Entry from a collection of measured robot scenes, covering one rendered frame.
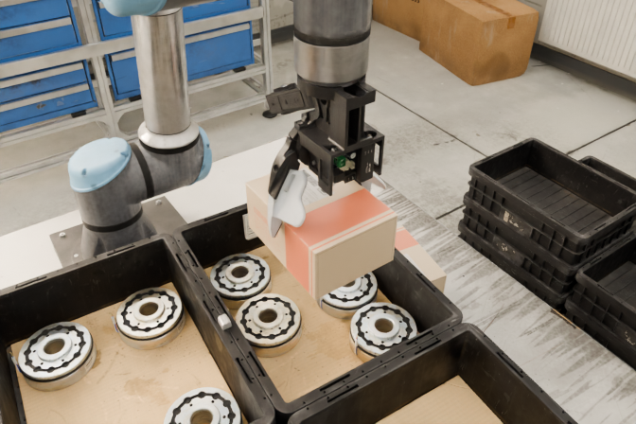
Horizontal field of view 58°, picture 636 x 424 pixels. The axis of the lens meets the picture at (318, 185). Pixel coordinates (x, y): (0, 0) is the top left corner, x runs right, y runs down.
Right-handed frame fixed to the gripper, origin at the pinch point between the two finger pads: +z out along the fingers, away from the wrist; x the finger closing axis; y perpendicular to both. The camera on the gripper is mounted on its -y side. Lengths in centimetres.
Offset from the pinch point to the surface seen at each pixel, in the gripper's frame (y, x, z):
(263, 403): 9.3, -14.4, 17.3
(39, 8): -196, 3, 33
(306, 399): 11.8, -9.8, 17.3
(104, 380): -12.9, -29.1, 27.5
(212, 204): -57, 8, 41
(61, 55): -192, 6, 52
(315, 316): -5.4, 3.3, 27.4
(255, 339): -4.7, -8.2, 24.2
